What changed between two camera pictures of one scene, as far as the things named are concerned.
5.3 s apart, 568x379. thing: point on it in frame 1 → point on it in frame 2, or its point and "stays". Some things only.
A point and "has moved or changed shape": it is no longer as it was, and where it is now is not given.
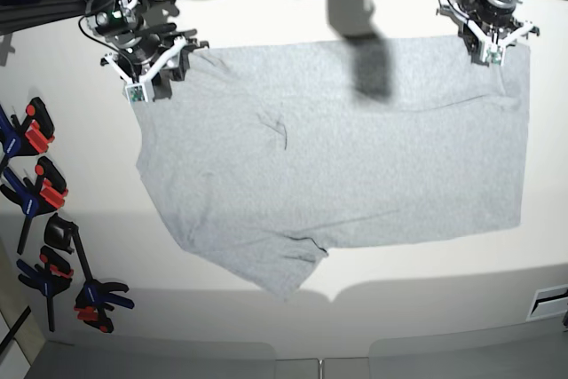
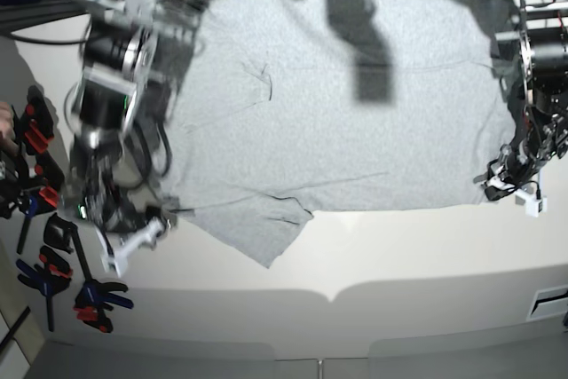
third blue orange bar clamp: (51, 274) stays
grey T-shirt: (261, 159) has moved or changed shape
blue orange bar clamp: (33, 137) → (37, 124)
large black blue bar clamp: (96, 296) stays
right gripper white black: (486, 22) → (513, 173)
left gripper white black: (149, 59) → (122, 228)
